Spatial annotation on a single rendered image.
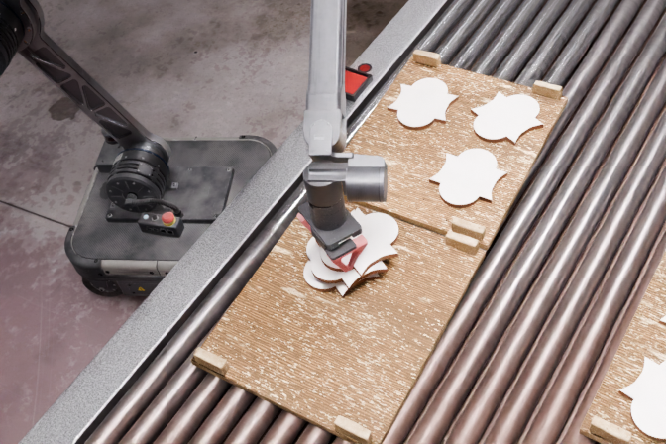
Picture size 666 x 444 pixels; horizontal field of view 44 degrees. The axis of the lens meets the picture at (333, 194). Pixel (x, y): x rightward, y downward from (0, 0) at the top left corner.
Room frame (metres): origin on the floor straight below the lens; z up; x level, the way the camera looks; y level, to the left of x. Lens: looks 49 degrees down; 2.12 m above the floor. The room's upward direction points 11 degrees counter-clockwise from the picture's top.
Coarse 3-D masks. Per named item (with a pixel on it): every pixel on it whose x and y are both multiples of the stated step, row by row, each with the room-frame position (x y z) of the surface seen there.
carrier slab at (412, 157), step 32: (416, 64) 1.36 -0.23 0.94; (384, 96) 1.28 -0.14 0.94; (480, 96) 1.23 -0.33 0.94; (544, 96) 1.19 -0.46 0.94; (384, 128) 1.19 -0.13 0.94; (448, 128) 1.16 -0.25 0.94; (544, 128) 1.11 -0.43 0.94; (416, 160) 1.09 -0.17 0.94; (512, 160) 1.04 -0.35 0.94; (416, 192) 1.01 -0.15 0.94; (512, 192) 0.96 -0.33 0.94; (416, 224) 0.94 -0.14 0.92; (448, 224) 0.92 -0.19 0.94; (480, 224) 0.91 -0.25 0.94
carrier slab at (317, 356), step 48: (288, 240) 0.95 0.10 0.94; (432, 240) 0.89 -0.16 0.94; (288, 288) 0.85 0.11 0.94; (384, 288) 0.81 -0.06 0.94; (432, 288) 0.79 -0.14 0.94; (240, 336) 0.77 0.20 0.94; (288, 336) 0.75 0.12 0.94; (336, 336) 0.73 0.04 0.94; (384, 336) 0.72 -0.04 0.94; (432, 336) 0.70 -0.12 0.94; (240, 384) 0.68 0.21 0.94; (288, 384) 0.66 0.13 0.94; (336, 384) 0.65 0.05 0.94; (384, 384) 0.63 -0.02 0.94; (336, 432) 0.57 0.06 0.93; (384, 432) 0.55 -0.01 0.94
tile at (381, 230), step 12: (360, 216) 0.93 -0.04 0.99; (372, 216) 0.93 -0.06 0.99; (384, 216) 0.92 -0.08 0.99; (372, 228) 0.90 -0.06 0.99; (384, 228) 0.89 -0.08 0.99; (396, 228) 0.89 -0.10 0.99; (372, 240) 0.87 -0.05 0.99; (384, 240) 0.87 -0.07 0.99; (324, 252) 0.87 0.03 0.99; (372, 252) 0.85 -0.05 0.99; (384, 252) 0.84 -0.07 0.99; (396, 252) 0.84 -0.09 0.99; (324, 264) 0.85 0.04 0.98; (360, 264) 0.83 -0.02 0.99; (372, 264) 0.83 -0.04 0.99; (360, 276) 0.81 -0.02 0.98
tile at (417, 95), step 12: (420, 84) 1.29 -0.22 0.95; (432, 84) 1.28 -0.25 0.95; (444, 84) 1.27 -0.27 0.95; (408, 96) 1.26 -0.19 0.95; (420, 96) 1.25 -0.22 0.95; (432, 96) 1.24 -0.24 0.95; (444, 96) 1.24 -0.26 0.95; (456, 96) 1.23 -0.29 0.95; (396, 108) 1.23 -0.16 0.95; (408, 108) 1.22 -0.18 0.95; (420, 108) 1.22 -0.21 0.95; (432, 108) 1.21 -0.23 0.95; (444, 108) 1.20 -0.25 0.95; (408, 120) 1.19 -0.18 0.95; (420, 120) 1.18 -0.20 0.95; (432, 120) 1.18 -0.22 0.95; (444, 120) 1.17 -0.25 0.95
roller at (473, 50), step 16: (512, 0) 1.54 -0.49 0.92; (496, 16) 1.49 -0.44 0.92; (480, 32) 1.45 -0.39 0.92; (496, 32) 1.46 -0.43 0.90; (464, 48) 1.41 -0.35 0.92; (480, 48) 1.41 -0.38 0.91; (464, 64) 1.36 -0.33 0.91; (208, 384) 0.70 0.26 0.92; (224, 384) 0.70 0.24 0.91; (192, 400) 0.68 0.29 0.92; (208, 400) 0.68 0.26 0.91; (176, 416) 0.66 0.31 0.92; (192, 416) 0.65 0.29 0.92; (176, 432) 0.63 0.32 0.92; (192, 432) 0.63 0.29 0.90
